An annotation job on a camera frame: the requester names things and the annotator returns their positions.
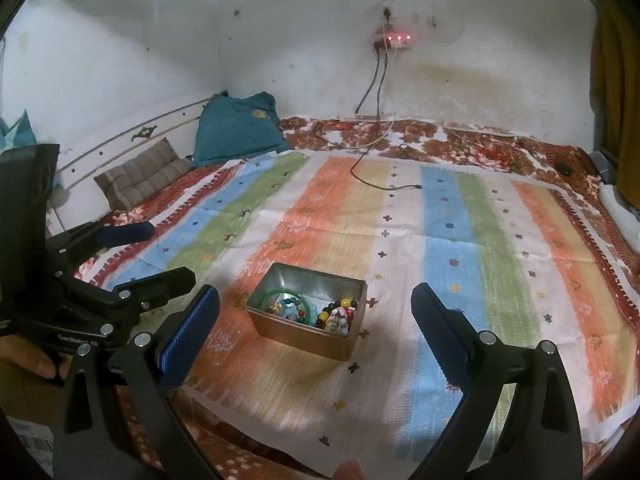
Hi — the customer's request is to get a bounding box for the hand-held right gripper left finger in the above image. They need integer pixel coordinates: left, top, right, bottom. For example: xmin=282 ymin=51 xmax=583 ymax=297
xmin=52 ymin=284 xmax=221 ymax=480

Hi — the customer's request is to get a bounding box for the pink and white bead bracelet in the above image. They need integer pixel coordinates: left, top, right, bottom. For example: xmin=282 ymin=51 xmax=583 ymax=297
xmin=330 ymin=298 xmax=359 ymax=333

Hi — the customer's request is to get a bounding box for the long black cable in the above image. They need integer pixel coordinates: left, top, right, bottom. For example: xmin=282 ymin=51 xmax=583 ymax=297
xmin=350 ymin=50 xmax=424 ymax=192

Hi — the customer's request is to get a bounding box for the metal tin box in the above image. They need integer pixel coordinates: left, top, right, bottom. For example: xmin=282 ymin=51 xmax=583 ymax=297
xmin=245 ymin=261 xmax=368 ymax=362

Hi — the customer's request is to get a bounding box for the person's left hand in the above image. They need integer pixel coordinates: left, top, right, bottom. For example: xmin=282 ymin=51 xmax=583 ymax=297
xmin=0 ymin=332 xmax=73 ymax=381

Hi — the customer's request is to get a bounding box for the striped colourful blanket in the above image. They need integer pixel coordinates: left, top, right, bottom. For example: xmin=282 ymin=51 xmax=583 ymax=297
xmin=75 ymin=150 xmax=633 ymax=476

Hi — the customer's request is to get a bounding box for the metal bed headboard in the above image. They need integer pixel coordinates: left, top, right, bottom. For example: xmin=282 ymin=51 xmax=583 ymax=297
xmin=50 ymin=97 xmax=211 ymax=186

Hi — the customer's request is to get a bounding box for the cardboard box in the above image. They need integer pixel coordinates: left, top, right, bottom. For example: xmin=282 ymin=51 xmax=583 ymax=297
xmin=0 ymin=360 xmax=68 ymax=480

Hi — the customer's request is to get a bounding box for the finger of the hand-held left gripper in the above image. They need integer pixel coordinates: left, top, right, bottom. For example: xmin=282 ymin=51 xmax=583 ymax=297
xmin=100 ymin=266 xmax=197 ymax=317
xmin=45 ymin=219 xmax=156 ymax=267

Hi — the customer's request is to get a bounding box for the short black cable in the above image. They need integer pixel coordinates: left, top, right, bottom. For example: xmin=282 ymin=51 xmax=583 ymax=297
xmin=354 ymin=50 xmax=382 ymax=115

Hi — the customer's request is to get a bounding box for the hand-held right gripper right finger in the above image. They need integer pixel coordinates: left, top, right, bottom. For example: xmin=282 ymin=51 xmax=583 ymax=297
xmin=410 ymin=282 xmax=583 ymax=480

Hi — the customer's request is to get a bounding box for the yellow hanging cloth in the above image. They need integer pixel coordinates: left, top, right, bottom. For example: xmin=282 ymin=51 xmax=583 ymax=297
xmin=590 ymin=0 xmax=640 ymax=161

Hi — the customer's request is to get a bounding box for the teal cloth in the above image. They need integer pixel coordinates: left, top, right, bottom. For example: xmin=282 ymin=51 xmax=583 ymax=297
xmin=0 ymin=110 xmax=38 ymax=153

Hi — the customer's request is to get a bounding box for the wall power strip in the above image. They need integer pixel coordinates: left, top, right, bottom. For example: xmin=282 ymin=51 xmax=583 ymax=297
xmin=371 ymin=30 xmax=415 ymax=52

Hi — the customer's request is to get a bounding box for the brown striped cushion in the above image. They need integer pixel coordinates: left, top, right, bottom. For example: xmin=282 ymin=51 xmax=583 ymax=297
xmin=93 ymin=140 xmax=193 ymax=211

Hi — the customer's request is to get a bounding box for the teal pillow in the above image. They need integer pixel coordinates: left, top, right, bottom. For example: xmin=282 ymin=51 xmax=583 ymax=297
xmin=191 ymin=91 xmax=293 ymax=168

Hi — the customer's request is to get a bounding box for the yellow and dark bead bracelet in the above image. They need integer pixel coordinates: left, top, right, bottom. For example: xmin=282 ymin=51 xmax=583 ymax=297
xmin=316 ymin=305 xmax=346 ymax=333

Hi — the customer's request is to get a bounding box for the green jade bangle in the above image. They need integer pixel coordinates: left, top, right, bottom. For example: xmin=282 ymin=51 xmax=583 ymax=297
xmin=263 ymin=288 xmax=319 ymax=328

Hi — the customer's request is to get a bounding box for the multicolour glass bead bracelet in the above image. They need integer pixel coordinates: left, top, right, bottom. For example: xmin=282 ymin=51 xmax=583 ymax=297
xmin=272 ymin=297 xmax=308 ymax=323

